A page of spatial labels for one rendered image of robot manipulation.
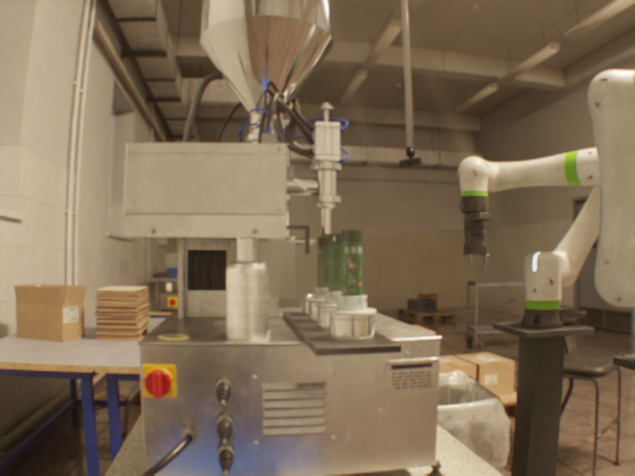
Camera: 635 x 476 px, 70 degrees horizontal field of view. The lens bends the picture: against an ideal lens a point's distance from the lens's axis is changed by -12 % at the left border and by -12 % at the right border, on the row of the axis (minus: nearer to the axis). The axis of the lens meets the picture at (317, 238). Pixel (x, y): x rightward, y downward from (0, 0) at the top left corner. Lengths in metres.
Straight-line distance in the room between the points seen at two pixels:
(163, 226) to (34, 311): 1.88
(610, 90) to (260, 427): 0.97
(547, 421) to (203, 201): 1.40
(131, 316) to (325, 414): 1.81
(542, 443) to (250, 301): 1.30
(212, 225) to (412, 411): 0.44
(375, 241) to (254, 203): 10.80
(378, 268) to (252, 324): 10.82
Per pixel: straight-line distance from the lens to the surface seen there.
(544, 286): 1.75
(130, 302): 2.54
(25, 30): 3.52
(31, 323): 2.67
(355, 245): 0.75
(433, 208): 12.10
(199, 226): 0.82
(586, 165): 1.71
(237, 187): 0.82
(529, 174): 1.81
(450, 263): 12.20
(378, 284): 11.62
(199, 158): 0.83
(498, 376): 3.84
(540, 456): 1.89
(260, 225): 0.81
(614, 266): 1.16
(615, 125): 1.20
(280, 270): 1.13
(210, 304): 1.14
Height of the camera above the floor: 1.15
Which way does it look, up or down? 2 degrees up
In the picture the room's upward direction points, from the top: straight up
